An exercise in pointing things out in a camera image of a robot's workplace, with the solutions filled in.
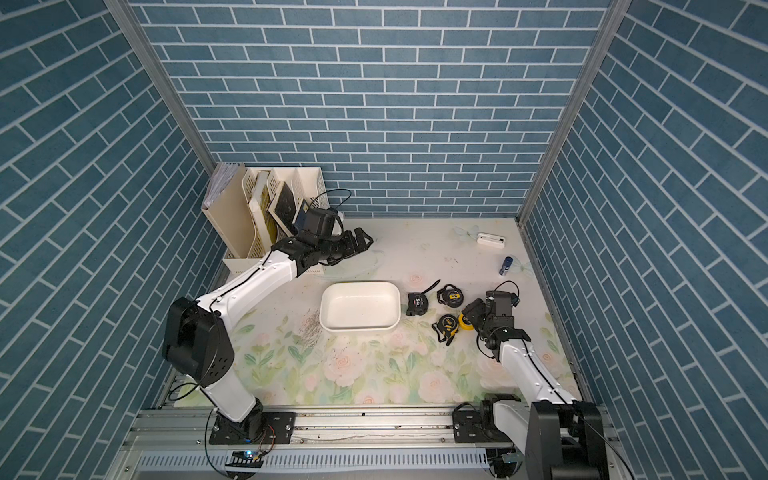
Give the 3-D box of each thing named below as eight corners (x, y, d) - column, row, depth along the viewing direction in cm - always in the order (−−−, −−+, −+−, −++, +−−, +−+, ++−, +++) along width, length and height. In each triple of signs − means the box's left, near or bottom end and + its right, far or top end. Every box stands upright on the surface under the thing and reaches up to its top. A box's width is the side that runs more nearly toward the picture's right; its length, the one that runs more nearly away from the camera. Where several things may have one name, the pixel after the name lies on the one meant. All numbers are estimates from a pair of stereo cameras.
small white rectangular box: (475, 242, 117) (477, 237, 114) (476, 236, 119) (478, 231, 117) (502, 248, 115) (505, 243, 113) (503, 242, 117) (505, 237, 115)
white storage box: (316, 336, 91) (311, 327, 87) (324, 290, 102) (321, 281, 97) (401, 336, 92) (401, 327, 87) (400, 291, 102) (401, 281, 97)
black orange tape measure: (434, 298, 100) (435, 293, 97) (444, 286, 103) (445, 280, 101) (454, 312, 97) (456, 307, 94) (464, 298, 100) (466, 293, 97)
